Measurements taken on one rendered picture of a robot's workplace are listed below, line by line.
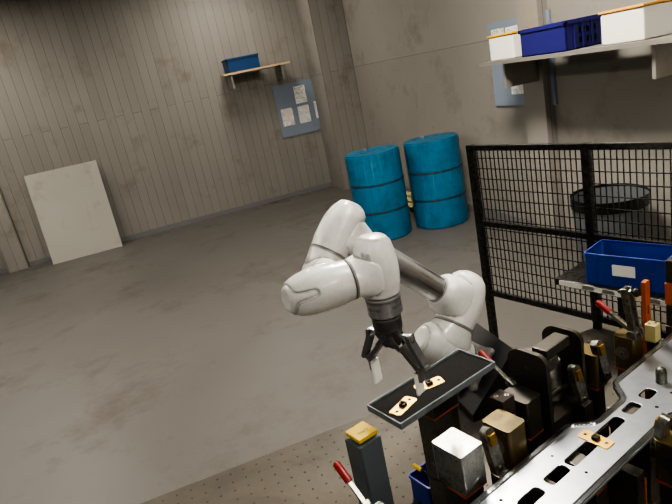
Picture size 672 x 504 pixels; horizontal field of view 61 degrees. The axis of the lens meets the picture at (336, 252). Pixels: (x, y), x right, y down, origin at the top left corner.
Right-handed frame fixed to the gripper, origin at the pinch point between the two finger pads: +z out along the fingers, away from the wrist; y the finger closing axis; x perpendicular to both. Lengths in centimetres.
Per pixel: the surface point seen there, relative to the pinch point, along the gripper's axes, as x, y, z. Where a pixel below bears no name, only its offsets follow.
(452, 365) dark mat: 23.1, 2.0, 7.0
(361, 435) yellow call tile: -14.7, -2.8, 7.1
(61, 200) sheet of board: 272, -843, 31
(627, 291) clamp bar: 74, 36, 2
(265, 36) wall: 617, -668, -155
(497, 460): 6.1, 22.5, 20.6
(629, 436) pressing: 31, 47, 23
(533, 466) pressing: 10.4, 29.9, 23.0
